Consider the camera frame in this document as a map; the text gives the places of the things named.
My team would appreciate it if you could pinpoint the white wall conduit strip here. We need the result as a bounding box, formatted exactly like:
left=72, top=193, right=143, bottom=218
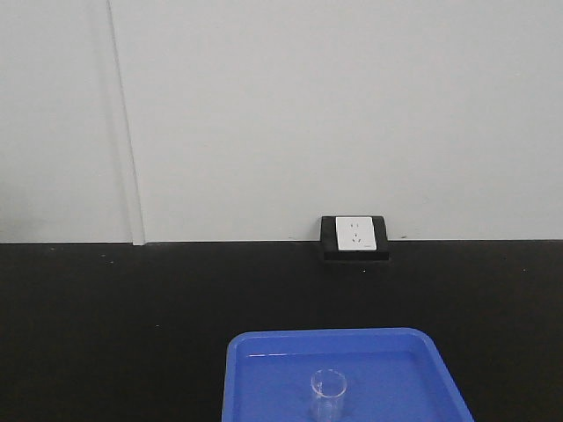
left=106, top=1, right=146, bottom=246

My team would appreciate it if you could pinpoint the clear glass beaker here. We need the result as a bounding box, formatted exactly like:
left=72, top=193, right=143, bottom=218
left=311, top=368, right=347, bottom=421

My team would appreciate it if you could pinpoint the blue plastic tray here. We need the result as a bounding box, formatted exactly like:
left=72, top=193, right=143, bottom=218
left=222, top=328, right=473, bottom=421

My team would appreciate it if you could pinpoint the black socket mounting box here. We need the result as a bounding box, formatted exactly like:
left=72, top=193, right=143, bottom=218
left=319, top=215, right=390, bottom=263

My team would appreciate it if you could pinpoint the white wall power socket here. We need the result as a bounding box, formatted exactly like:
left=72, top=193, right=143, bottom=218
left=335, top=216, right=377, bottom=251

